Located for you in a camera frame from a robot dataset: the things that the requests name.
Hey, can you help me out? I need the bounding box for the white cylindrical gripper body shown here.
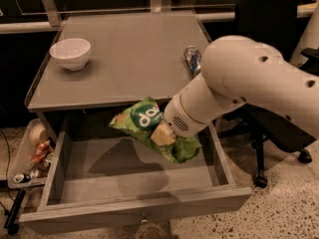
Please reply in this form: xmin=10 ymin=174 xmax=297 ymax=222
xmin=163 ymin=74 xmax=244 ymax=137

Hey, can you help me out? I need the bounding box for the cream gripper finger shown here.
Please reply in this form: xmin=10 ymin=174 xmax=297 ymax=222
xmin=151 ymin=120 xmax=176 ymax=145

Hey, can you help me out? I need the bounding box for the green rice chip bag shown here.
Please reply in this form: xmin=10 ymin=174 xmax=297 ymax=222
xmin=109 ymin=98 xmax=201 ymax=163

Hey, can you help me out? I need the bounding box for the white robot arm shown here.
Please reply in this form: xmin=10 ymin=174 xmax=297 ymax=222
xmin=151 ymin=35 xmax=319 ymax=145

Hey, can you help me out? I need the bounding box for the grey wooden open drawer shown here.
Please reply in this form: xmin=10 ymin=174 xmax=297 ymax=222
xmin=20 ymin=112 xmax=252 ymax=234

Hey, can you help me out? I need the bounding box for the grey counter cabinet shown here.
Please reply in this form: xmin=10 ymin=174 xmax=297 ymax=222
xmin=26 ymin=11 xmax=210 ymax=114

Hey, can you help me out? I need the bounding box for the metal drawer knob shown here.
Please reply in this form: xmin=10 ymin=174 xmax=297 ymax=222
xmin=141 ymin=212 xmax=149 ymax=224

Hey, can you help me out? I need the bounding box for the blue soda can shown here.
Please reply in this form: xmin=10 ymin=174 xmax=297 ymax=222
xmin=183 ymin=46 xmax=201 ymax=76

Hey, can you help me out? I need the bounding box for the black office chair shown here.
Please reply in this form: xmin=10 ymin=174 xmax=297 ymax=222
xmin=219 ymin=0 xmax=315 ymax=188

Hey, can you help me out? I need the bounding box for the white ceramic bowl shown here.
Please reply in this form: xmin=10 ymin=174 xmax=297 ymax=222
xmin=49 ymin=38 xmax=91 ymax=71

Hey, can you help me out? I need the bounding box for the red soda can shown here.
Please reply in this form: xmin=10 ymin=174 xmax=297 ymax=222
xmin=26 ymin=142 xmax=50 ymax=169

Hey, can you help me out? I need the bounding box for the beige round object in bin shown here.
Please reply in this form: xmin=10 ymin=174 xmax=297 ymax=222
xmin=29 ymin=123 xmax=49 ymax=145

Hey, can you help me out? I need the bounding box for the clear plastic side bin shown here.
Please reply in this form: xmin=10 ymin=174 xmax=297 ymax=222
xmin=8 ymin=119 xmax=55 ymax=189

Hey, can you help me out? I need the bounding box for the dark soda can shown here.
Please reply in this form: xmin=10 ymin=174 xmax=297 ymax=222
xmin=13 ymin=172 xmax=31 ymax=184

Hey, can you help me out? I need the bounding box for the black stand leg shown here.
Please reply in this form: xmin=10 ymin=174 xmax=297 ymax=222
xmin=4 ymin=189 xmax=26 ymax=235

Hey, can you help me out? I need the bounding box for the metal rail bracket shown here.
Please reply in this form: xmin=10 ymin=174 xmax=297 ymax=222
xmin=41 ymin=0 xmax=62 ymax=27

